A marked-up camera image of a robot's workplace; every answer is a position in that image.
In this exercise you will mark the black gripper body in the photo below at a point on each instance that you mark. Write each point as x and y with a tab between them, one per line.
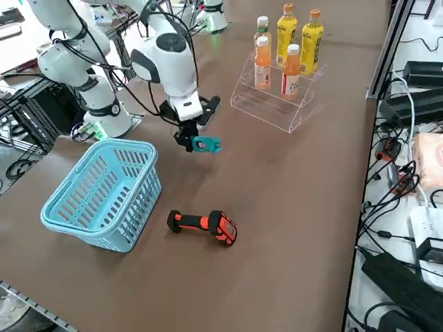
209	109

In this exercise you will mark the teal potato chips packet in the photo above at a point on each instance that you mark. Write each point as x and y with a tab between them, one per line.
207	144

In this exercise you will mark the orange black barcode scanner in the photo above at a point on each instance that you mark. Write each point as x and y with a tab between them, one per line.
194	221

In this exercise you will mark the clear acrylic stepped shelf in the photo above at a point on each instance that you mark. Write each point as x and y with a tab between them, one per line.
270	107

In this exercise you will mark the light blue plastic basket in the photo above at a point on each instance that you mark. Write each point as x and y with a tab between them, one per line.
100	237

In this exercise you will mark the orange juice bottle white cap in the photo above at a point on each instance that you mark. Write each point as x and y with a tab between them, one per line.
262	65
290	76

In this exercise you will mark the pale tea bottle white cap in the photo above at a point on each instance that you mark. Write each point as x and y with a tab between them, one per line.
263	31

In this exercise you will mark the yellow bottle orange cap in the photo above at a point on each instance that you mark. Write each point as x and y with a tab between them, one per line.
286	34
311	45

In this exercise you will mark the orange black plug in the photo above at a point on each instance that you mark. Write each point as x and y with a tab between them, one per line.
389	148

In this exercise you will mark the long black power brick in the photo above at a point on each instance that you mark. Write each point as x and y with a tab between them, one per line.
415	105

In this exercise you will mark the black power adapter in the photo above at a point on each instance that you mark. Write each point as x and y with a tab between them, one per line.
425	74

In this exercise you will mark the pink tissue pack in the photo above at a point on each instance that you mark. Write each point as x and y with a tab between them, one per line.
431	162

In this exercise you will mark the white power strip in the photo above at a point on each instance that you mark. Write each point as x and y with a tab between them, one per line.
427	224

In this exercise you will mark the small black adapter box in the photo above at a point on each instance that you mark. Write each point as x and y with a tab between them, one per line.
431	250

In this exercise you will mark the aluminium frame post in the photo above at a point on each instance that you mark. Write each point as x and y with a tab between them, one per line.
391	45

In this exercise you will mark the aluminium table edge rail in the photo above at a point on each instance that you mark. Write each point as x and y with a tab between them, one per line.
34	304

